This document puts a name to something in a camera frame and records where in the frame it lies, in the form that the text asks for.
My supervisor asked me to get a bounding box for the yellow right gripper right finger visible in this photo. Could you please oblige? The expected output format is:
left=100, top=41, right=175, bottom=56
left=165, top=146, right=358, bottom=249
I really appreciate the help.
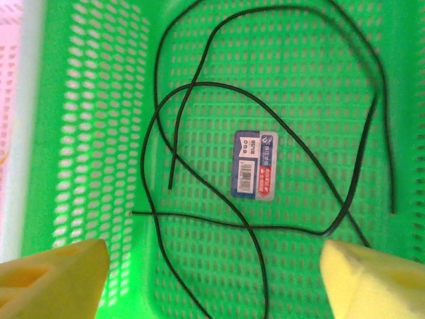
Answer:
left=321, top=239, right=425, bottom=319

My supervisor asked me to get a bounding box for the green perforated plastic basket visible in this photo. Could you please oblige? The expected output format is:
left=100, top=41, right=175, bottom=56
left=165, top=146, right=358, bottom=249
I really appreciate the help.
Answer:
left=19, top=0, right=425, bottom=319

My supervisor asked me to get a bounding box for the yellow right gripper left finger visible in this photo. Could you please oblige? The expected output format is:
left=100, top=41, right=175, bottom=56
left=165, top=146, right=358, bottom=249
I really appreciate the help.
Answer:
left=0, top=238, right=110, bottom=319

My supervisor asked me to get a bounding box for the thin black cable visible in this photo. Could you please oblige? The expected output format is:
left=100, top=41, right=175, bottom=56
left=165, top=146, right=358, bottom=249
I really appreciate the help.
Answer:
left=141, top=81, right=371, bottom=319
left=131, top=0, right=379, bottom=237
left=167, top=7, right=396, bottom=215
left=153, top=0, right=270, bottom=319

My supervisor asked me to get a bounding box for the printed sticker label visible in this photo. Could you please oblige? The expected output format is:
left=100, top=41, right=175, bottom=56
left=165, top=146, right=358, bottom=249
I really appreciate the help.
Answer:
left=230, top=130, right=279, bottom=201

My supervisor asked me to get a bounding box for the white perforated plastic basket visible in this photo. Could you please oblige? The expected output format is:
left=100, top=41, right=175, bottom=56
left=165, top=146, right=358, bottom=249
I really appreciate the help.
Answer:
left=0, top=0, right=37, bottom=263

